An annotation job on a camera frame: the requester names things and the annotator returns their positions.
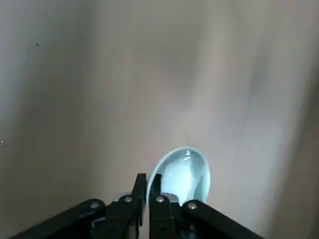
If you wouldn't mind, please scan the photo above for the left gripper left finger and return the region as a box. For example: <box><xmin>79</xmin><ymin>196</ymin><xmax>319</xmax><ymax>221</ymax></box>
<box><xmin>9</xmin><ymin>173</ymin><xmax>148</xmax><ymax>239</ymax></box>

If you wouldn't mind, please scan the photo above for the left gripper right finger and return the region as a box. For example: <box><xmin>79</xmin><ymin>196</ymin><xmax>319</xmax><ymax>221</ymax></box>
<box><xmin>149</xmin><ymin>174</ymin><xmax>265</xmax><ymax>239</ymax></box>

